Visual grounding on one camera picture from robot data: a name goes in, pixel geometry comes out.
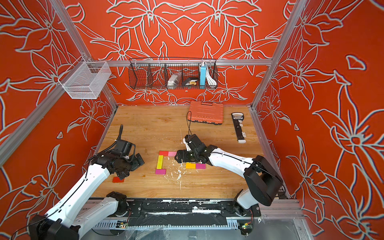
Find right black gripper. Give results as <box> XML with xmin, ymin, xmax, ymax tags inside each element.
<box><xmin>172</xmin><ymin>150</ymin><xmax>200</xmax><ymax>164</ymax></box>

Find magenta block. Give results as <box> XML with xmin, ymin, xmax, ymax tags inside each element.
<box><xmin>155</xmin><ymin>169</ymin><xmax>167</xmax><ymax>175</ymax></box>
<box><xmin>196</xmin><ymin>164</ymin><xmax>206</xmax><ymax>170</ymax></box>

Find orange yellow block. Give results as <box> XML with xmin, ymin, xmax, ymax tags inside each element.
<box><xmin>186</xmin><ymin>163</ymin><xmax>196</xmax><ymax>169</ymax></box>

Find pink block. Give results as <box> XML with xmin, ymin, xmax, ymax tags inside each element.
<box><xmin>168</xmin><ymin>151</ymin><xmax>177</xmax><ymax>157</ymax></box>

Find magenta block front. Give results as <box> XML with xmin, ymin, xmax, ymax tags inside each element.
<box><xmin>155</xmin><ymin>169</ymin><xmax>167</xmax><ymax>175</ymax></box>

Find yellow long block front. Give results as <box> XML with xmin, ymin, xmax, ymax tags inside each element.
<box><xmin>157</xmin><ymin>155</ymin><xmax>164</xmax><ymax>170</ymax></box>

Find red long block front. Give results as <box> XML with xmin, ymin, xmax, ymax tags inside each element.
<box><xmin>159</xmin><ymin>151</ymin><xmax>169</xmax><ymax>156</ymax></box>

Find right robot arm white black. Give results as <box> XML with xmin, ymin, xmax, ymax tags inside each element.
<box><xmin>175</xmin><ymin>134</ymin><xmax>283</xmax><ymax>215</ymax></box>

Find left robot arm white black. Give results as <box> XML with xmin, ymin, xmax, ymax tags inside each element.
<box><xmin>27</xmin><ymin>140</ymin><xmax>144</xmax><ymax>240</ymax></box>

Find red plastic tool case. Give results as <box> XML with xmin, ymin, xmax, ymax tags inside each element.
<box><xmin>187</xmin><ymin>101</ymin><xmax>224</xmax><ymax>125</ymax></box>

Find black strip tool with white end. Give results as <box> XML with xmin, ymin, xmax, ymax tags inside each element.
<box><xmin>231</xmin><ymin>113</ymin><xmax>246</xmax><ymax>144</ymax></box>

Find black box in basket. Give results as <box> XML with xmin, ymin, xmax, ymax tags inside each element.
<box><xmin>182</xmin><ymin>77</ymin><xmax>200</xmax><ymax>87</ymax></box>

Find silver bag in basket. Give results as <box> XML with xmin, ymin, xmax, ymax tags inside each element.
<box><xmin>167</xmin><ymin>73</ymin><xmax>182</xmax><ymax>90</ymax></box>

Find light blue box in basket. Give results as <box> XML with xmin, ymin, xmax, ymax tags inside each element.
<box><xmin>200</xmin><ymin>65</ymin><xmax>207</xmax><ymax>89</ymax></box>

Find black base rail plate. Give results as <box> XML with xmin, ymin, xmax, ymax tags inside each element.
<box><xmin>101</xmin><ymin>197</ymin><xmax>262</xmax><ymax>227</ymax></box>

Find white cables in basket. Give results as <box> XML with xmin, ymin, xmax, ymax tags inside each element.
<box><xmin>205</xmin><ymin>69</ymin><xmax>218</xmax><ymax>89</ymax></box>

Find white wire basket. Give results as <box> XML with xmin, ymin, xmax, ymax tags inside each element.
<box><xmin>59</xmin><ymin>62</ymin><xmax>111</xmax><ymax>100</ymax></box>

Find black wire wall basket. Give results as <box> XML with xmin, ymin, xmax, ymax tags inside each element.
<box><xmin>128</xmin><ymin>58</ymin><xmax>219</xmax><ymax>90</ymax></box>

